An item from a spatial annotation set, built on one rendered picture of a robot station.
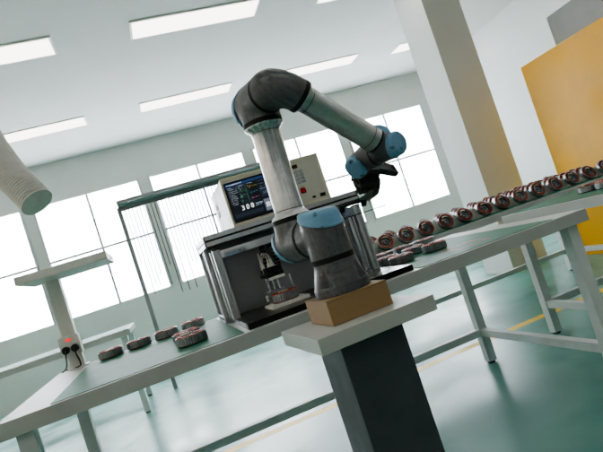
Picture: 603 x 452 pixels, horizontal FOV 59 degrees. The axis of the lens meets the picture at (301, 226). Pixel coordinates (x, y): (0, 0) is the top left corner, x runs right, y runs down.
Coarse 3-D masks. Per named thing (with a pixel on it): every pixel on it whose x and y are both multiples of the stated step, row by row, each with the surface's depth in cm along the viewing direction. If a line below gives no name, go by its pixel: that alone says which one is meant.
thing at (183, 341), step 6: (198, 330) 194; (204, 330) 190; (180, 336) 192; (186, 336) 186; (192, 336) 185; (198, 336) 186; (204, 336) 188; (180, 342) 186; (186, 342) 185; (192, 342) 186; (198, 342) 187
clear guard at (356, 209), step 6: (372, 198) 204; (378, 198) 204; (354, 204) 202; (360, 204) 202; (366, 204) 201; (372, 204) 201; (378, 204) 201; (384, 204) 201; (348, 210) 199; (354, 210) 199; (360, 210) 199; (366, 210) 199; (348, 216) 197
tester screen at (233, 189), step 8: (232, 184) 216; (240, 184) 217; (248, 184) 218; (256, 184) 218; (264, 184) 219; (232, 192) 215; (240, 192) 216; (248, 192) 217; (256, 192) 218; (232, 200) 215; (240, 200) 216; (248, 200) 217; (256, 200) 218; (232, 208) 215; (240, 208) 216; (256, 208) 217; (264, 208) 218; (248, 216) 216
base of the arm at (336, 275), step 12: (348, 252) 137; (312, 264) 139; (324, 264) 136; (336, 264) 135; (348, 264) 135; (360, 264) 139; (324, 276) 136; (336, 276) 134; (348, 276) 134; (360, 276) 137; (324, 288) 136; (336, 288) 133; (348, 288) 133
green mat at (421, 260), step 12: (504, 228) 236; (516, 228) 219; (528, 228) 206; (456, 240) 254; (468, 240) 233; (480, 240) 217; (492, 240) 202; (432, 252) 235; (444, 252) 218; (456, 252) 203; (408, 264) 218; (420, 264) 204
